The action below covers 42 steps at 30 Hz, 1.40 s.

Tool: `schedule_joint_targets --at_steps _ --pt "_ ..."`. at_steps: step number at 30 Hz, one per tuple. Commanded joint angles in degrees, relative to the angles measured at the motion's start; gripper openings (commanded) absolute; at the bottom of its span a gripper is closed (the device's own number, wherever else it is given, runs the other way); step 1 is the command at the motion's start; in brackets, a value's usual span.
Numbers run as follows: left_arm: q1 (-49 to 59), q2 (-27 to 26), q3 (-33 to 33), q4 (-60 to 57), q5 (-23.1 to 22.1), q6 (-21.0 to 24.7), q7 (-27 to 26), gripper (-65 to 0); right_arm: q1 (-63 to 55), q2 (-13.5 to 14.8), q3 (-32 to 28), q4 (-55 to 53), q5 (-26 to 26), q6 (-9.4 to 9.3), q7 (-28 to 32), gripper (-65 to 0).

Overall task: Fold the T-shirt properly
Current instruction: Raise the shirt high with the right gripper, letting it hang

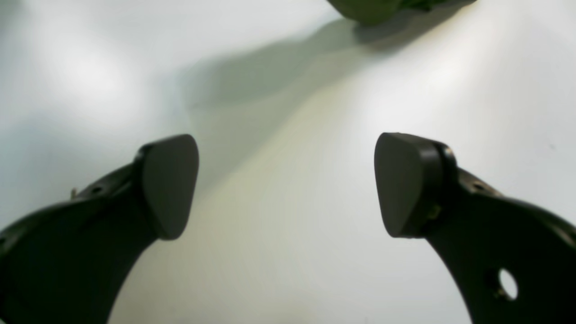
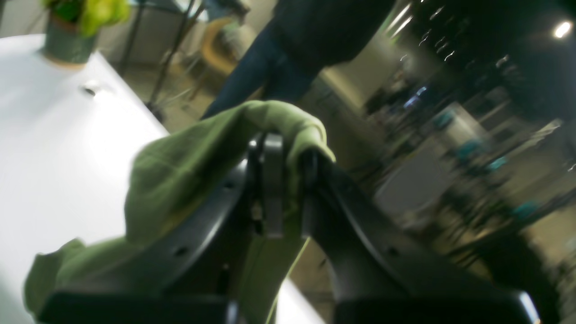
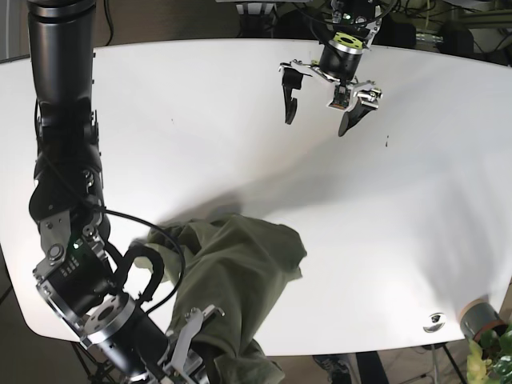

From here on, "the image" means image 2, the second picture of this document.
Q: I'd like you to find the green potted plant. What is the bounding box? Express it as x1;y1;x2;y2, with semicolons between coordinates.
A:
41;0;131;37

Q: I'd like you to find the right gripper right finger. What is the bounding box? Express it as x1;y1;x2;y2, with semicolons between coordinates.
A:
300;149;540;324

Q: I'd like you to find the grey plant pot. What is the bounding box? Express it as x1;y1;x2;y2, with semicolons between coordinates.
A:
41;11;99;69

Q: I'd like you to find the olive green T-shirt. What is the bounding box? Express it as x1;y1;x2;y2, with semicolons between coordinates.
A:
23;100;337;324

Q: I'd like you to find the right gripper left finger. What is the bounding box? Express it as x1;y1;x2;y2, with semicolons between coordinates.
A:
39;133;284;324

